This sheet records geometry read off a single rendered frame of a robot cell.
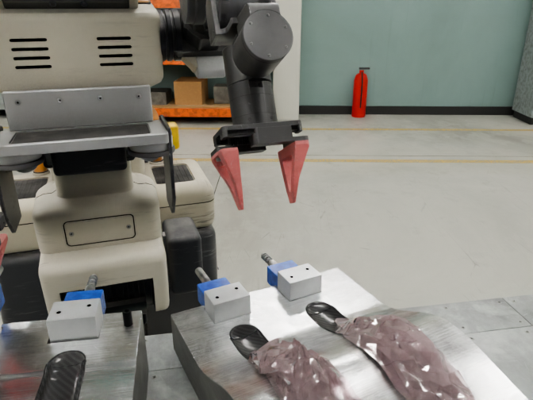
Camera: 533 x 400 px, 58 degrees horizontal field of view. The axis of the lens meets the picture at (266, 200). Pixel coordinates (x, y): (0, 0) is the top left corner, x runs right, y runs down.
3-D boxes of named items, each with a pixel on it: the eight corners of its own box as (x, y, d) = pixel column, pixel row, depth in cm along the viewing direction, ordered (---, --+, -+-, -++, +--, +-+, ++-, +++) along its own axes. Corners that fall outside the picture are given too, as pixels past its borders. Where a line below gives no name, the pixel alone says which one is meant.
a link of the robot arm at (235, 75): (258, 49, 65) (217, 51, 63) (273, 27, 58) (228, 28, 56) (266, 99, 64) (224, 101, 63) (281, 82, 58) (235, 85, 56)
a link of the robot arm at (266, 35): (267, 4, 64) (205, 4, 62) (296, -45, 53) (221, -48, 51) (280, 90, 64) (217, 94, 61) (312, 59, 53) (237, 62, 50)
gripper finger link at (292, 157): (319, 198, 59) (307, 123, 59) (263, 205, 56) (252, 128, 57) (299, 203, 65) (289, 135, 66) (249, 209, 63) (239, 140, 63)
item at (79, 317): (77, 295, 64) (70, 259, 62) (116, 291, 65) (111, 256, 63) (54, 362, 52) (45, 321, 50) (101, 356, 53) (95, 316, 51)
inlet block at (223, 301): (183, 290, 71) (181, 258, 69) (214, 282, 74) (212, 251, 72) (215, 340, 61) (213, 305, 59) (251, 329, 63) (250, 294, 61)
